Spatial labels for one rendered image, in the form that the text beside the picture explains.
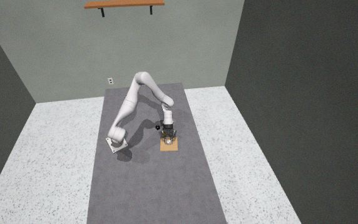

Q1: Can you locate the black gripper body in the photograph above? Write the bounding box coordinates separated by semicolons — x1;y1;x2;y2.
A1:
163;124;173;135

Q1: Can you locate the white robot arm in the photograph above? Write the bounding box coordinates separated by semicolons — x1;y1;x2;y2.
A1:
108;72;174;148

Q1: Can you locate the tan flat mat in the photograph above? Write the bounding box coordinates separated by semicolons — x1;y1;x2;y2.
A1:
160;137;178;151

